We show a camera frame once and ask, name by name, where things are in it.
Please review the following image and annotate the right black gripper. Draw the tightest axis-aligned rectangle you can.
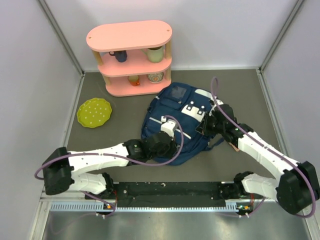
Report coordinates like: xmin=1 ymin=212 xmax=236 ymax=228
xmin=197 ymin=111 xmax=226 ymax=135

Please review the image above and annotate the navy blue student backpack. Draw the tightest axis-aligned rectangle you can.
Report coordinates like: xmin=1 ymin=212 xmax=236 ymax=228
xmin=140 ymin=82 xmax=224 ymax=166

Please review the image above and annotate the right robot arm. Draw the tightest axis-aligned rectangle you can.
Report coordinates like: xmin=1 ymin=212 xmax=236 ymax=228
xmin=197 ymin=97 xmax=320 ymax=215

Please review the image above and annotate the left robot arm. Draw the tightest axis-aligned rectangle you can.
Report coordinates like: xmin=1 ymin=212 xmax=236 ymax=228
xmin=40 ymin=116 xmax=181 ymax=199

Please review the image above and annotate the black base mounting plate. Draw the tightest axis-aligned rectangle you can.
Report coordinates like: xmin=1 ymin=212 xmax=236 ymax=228
xmin=84 ymin=181 xmax=251 ymax=202

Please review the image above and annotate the patterned ceramic bowl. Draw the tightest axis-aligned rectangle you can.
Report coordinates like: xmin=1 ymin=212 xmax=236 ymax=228
xmin=147 ymin=72 xmax=164 ymax=84

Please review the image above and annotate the small orange cup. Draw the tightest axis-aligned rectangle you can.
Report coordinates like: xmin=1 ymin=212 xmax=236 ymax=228
xmin=127 ymin=75 xmax=140 ymax=87

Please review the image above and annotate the green polka dot plate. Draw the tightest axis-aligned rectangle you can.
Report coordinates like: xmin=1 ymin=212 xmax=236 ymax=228
xmin=76 ymin=97 xmax=113 ymax=129

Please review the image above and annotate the pale green mug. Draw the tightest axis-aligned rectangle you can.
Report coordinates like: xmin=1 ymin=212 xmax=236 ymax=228
xmin=141 ymin=46 xmax=164 ymax=63

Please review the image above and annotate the pink three-tier wooden shelf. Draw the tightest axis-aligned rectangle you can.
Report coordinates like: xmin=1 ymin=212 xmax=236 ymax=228
xmin=86 ymin=20 xmax=173 ymax=97

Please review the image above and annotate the dark blue mug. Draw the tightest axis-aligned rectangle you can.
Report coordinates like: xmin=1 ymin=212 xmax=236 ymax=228
xmin=109 ymin=50 xmax=128 ymax=63

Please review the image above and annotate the aluminium frame rail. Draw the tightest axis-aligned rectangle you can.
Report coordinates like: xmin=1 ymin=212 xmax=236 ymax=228
xmin=31 ymin=191 xmax=320 ymax=240

